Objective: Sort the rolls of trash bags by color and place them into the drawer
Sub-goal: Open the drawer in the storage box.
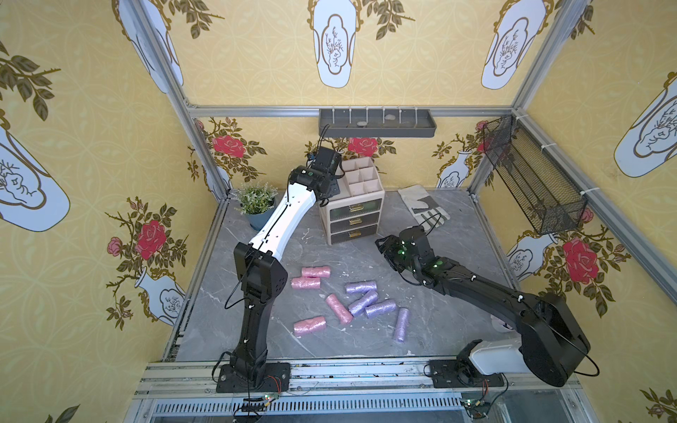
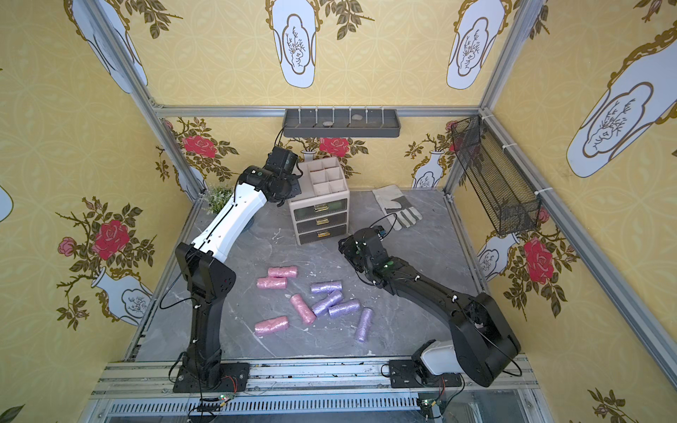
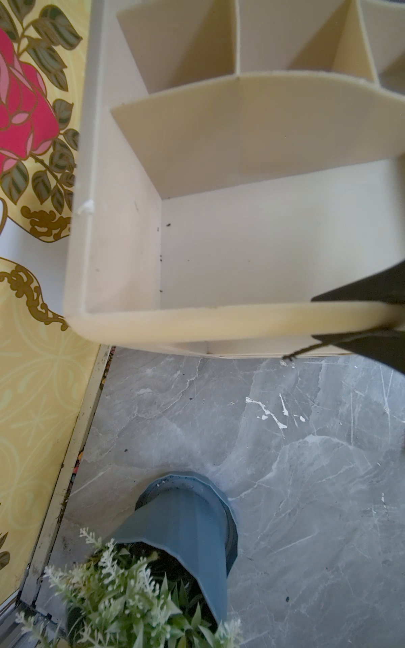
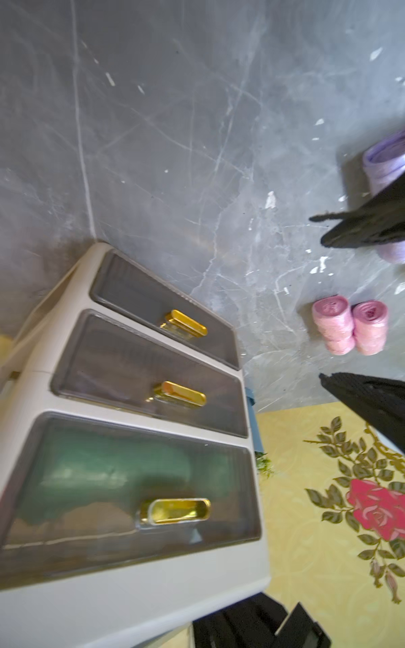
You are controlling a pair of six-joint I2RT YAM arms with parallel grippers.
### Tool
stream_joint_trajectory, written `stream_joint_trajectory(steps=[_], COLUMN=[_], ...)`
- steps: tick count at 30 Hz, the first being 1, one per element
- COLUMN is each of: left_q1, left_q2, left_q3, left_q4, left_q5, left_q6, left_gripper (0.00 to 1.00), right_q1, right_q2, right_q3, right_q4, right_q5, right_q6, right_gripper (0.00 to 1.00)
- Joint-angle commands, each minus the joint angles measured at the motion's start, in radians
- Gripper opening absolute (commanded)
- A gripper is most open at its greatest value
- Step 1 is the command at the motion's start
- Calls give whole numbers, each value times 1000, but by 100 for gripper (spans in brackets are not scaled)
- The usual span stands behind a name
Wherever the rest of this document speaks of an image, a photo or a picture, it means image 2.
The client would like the beige drawer organizer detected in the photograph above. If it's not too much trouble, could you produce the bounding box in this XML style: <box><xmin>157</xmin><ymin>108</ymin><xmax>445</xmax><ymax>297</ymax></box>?
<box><xmin>287</xmin><ymin>157</ymin><xmax>350</xmax><ymax>245</ymax></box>

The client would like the purple trash bag roll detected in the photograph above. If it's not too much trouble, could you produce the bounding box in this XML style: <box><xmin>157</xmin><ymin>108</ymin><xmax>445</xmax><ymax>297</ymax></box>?
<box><xmin>310</xmin><ymin>280</ymin><xmax>343</xmax><ymax>295</ymax></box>
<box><xmin>354</xmin><ymin>308</ymin><xmax>374</xmax><ymax>343</ymax></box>
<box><xmin>328</xmin><ymin>299</ymin><xmax>361</xmax><ymax>318</ymax></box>
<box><xmin>311</xmin><ymin>290</ymin><xmax>343</xmax><ymax>317</ymax></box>

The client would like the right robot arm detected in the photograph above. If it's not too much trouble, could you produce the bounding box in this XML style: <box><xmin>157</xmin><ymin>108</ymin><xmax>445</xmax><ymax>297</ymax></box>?
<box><xmin>338</xmin><ymin>226</ymin><xmax>521</xmax><ymax>388</ymax></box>

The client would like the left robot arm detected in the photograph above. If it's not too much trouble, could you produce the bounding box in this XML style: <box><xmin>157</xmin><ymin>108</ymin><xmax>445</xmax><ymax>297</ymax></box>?
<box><xmin>176</xmin><ymin>165</ymin><xmax>303</xmax><ymax>388</ymax></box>

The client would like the pink trash bag roll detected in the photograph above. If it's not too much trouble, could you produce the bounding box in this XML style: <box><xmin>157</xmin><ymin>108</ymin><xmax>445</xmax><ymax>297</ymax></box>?
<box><xmin>257</xmin><ymin>277</ymin><xmax>288</xmax><ymax>290</ymax></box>
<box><xmin>290</xmin><ymin>294</ymin><xmax>317</xmax><ymax>325</ymax></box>
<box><xmin>267</xmin><ymin>265</ymin><xmax>299</xmax><ymax>278</ymax></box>
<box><xmin>254</xmin><ymin>315</ymin><xmax>289</xmax><ymax>337</ymax></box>

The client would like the grey work glove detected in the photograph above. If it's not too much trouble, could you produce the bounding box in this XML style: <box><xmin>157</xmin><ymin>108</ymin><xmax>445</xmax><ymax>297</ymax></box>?
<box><xmin>372</xmin><ymin>185</ymin><xmax>423</xmax><ymax>231</ymax></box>

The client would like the potted green plant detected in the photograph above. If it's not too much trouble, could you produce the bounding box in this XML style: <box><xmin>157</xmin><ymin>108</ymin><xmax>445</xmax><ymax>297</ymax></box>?
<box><xmin>206</xmin><ymin>186</ymin><xmax>233</xmax><ymax>215</ymax></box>

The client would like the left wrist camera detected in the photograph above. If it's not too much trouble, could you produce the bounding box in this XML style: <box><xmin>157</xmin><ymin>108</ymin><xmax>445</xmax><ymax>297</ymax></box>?
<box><xmin>264</xmin><ymin>146</ymin><xmax>298</xmax><ymax>176</ymax></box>

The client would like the grey wall shelf tray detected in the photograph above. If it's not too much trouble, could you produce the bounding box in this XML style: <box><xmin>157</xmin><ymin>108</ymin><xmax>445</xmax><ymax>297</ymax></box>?
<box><xmin>282</xmin><ymin>107</ymin><xmax>401</xmax><ymax>139</ymax></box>

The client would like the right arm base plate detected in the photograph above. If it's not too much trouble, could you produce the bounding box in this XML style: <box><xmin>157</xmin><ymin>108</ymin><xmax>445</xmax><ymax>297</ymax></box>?
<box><xmin>387</xmin><ymin>360</ymin><xmax>462</xmax><ymax>389</ymax></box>

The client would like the black wire mesh basket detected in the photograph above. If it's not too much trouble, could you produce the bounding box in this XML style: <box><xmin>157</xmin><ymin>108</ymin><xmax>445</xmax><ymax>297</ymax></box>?
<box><xmin>451</xmin><ymin>116</ymin><xmax>541</xmax><ymax>235</ymax></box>

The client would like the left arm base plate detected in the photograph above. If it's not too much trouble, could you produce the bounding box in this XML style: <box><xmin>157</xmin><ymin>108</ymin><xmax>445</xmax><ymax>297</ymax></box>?
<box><xmin>172</xmin><ymin>362</ymin><xmax>250</xmax><ymax>393</ymax></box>

